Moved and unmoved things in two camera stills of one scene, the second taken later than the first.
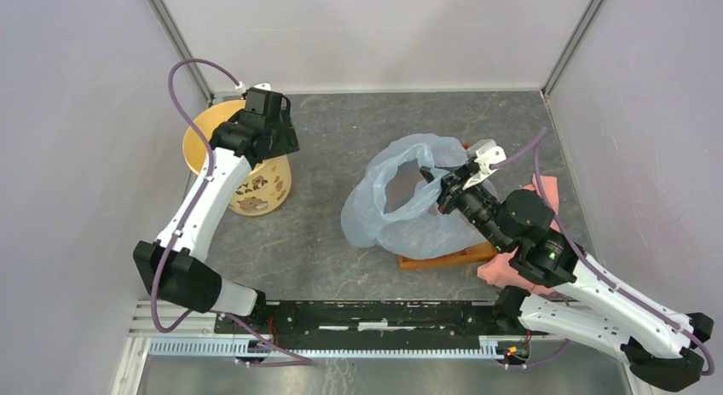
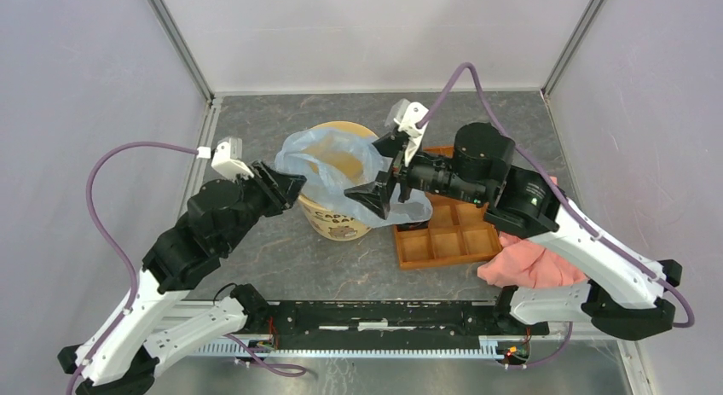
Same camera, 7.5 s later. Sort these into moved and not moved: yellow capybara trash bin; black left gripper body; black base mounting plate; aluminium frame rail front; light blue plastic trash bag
Moved: light blue plastic trash bag; yellow capybara trash bin; black left gripper body
Not moved: black base mounting plate; aluminium frame rail front
